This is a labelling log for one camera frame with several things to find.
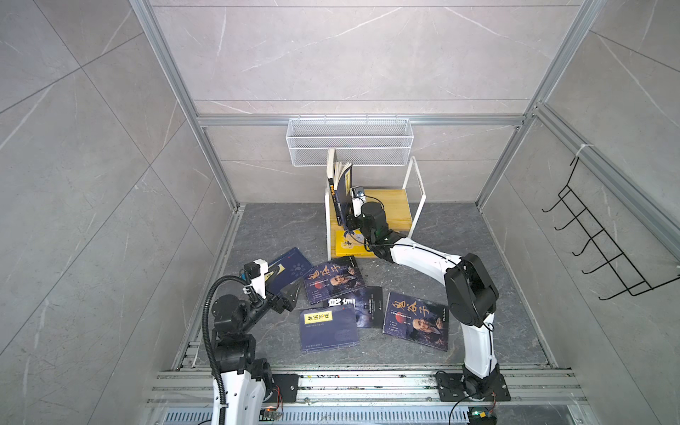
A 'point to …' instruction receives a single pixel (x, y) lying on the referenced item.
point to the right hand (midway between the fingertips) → (354, 203)
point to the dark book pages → (343, 180)
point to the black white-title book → (368, 303)
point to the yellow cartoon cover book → (351, 244)
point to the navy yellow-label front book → (328, 328)
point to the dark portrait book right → (417, 320)
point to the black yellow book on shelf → (336, 199)
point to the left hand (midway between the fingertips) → (291, 272)
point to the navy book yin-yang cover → (286, 270)
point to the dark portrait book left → (330, 279)
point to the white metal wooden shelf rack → (402, 206)
